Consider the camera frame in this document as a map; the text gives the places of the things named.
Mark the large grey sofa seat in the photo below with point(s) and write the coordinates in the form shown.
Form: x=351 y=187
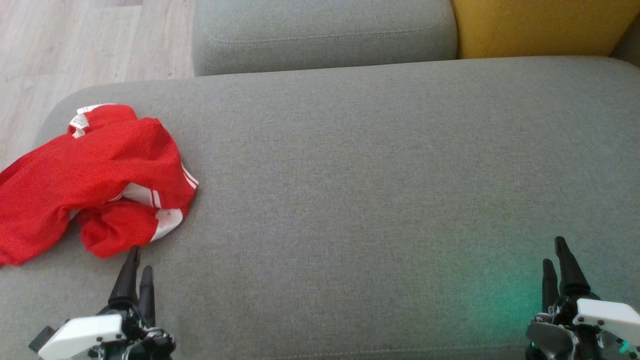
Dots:
x=375 y=200

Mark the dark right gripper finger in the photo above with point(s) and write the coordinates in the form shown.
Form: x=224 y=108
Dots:
x=570 y=275
x=550 y=287

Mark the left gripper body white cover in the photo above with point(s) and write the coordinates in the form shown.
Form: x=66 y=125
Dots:
x=82 y=337

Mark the red shorts white side stripe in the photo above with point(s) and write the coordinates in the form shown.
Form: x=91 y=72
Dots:
x=75 y=175

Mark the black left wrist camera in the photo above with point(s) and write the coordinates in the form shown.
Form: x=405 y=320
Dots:
x=42 y=339

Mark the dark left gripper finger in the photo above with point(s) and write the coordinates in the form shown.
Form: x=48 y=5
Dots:
x=147 y=297
x=125 y=285

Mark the yellow sofa backrest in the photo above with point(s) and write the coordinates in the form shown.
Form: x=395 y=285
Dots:
x=540 y=25

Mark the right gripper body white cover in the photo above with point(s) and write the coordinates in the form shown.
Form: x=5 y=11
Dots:
x=602 y=315

